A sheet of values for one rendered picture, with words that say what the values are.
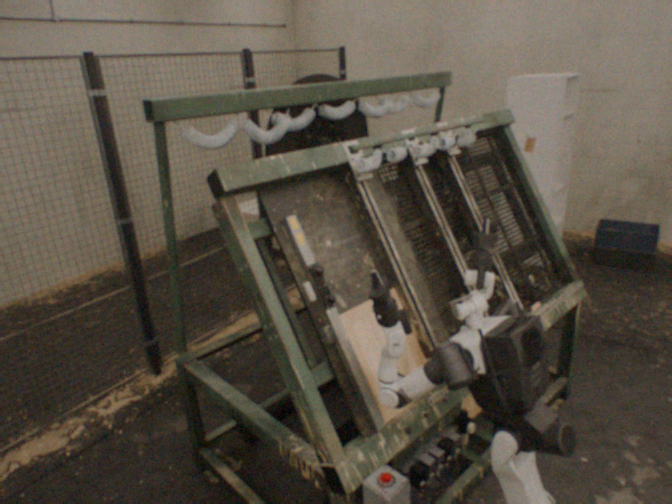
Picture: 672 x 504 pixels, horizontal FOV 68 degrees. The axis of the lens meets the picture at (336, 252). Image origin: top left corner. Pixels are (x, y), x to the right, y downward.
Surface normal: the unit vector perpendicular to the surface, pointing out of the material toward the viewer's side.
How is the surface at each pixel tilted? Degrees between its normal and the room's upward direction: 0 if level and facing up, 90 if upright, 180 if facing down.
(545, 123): 90
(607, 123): 90
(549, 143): 90
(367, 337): 59
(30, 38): 90
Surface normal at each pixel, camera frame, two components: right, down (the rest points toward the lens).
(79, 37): 0.80, 0.17
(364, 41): -0.59, 0.32
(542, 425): 0.21, -0.78
